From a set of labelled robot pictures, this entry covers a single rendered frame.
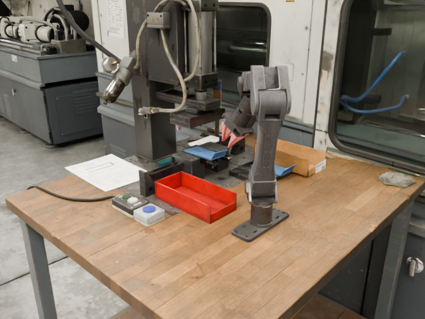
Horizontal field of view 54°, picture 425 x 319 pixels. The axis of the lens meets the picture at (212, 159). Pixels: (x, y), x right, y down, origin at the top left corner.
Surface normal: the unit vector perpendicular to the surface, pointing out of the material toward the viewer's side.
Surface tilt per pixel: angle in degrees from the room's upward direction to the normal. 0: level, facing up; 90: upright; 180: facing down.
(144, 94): 90
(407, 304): 90
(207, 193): 90
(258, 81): 51
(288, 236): 0
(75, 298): 0
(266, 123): 103
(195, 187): 90
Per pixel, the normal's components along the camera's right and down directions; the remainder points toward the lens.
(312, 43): -0.73, 0.25
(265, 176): 0.07, 0.57
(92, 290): 0.00, -0.93
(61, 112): 0.69, 0.27
